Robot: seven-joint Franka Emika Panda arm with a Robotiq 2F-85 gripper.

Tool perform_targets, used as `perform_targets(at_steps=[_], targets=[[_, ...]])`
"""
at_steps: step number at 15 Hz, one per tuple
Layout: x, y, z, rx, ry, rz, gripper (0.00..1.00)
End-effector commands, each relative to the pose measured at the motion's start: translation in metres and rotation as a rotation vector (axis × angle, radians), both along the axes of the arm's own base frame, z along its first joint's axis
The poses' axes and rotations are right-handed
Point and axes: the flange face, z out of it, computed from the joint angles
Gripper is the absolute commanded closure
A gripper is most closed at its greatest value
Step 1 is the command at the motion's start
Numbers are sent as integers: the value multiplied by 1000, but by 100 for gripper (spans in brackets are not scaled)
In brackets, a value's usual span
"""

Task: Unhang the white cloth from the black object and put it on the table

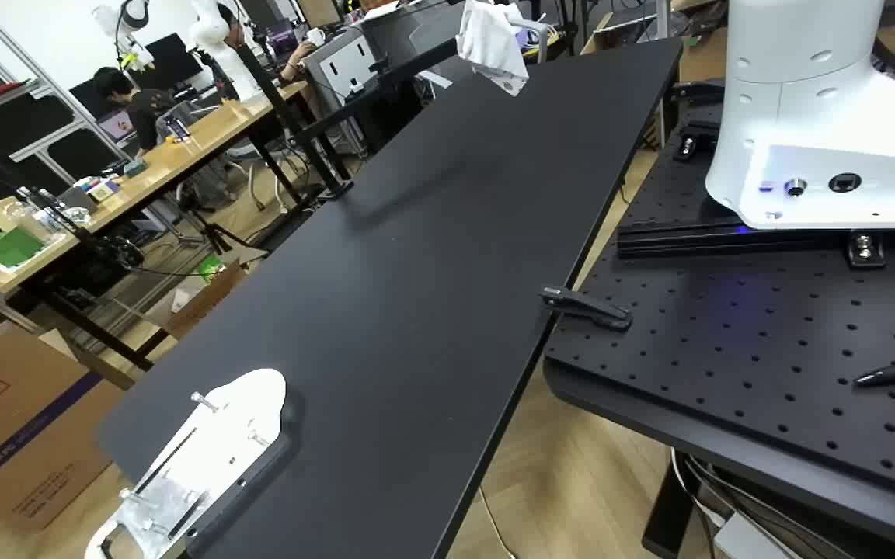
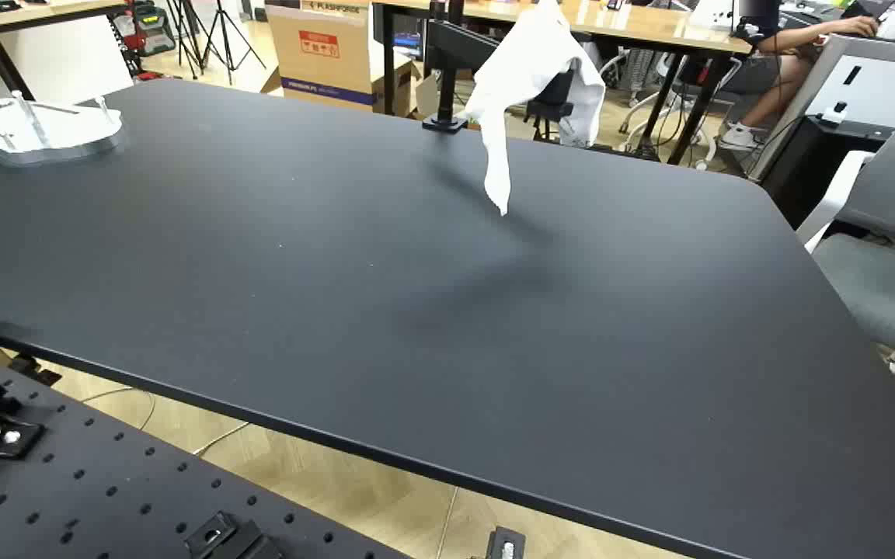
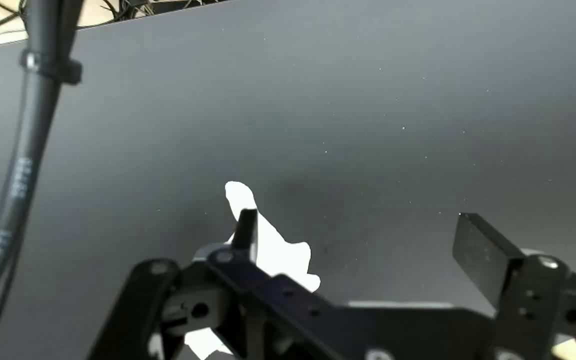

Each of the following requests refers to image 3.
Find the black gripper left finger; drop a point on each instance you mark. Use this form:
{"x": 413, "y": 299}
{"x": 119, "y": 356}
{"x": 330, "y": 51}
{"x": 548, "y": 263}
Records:
{"x": 281, "y": 300}

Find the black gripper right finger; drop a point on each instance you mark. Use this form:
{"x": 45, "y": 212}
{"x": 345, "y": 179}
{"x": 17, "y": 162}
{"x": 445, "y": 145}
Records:
{"x": 488, "y": 257}

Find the white cloth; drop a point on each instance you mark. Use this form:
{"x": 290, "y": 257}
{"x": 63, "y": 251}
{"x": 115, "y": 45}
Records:
{"x": 272, "y": 257}

